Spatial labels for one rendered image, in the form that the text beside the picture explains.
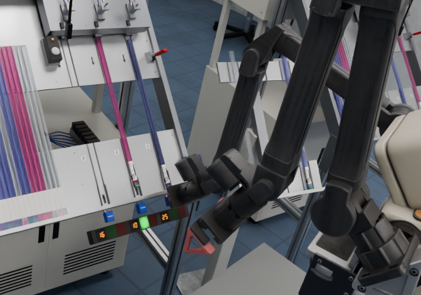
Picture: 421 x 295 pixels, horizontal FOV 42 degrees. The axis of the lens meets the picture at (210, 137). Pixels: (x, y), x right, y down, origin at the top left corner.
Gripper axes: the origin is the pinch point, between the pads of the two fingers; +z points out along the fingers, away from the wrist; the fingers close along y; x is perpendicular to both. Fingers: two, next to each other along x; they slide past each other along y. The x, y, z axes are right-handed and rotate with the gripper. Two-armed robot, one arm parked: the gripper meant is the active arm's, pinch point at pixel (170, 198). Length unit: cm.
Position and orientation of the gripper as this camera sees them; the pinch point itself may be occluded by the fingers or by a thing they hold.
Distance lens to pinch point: 175.2
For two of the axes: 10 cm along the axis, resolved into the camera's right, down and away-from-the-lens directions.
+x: 2.6, 9.6, -1.1
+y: -7.9, 1.5, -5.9
